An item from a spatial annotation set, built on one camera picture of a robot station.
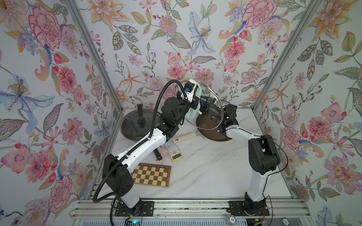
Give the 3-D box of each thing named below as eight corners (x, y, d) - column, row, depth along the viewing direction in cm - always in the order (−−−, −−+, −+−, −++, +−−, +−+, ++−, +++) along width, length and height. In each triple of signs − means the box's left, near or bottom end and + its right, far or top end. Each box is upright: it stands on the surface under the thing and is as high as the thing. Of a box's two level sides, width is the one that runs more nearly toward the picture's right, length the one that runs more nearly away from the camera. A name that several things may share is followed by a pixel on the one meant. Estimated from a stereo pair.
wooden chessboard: (130, 182, 84) (128, 181, 82) (136, 164, 91) (135, 162, 89) (168, 187, 82) (168, 186, 80) (171, 167, 90) (171, 166, 88)
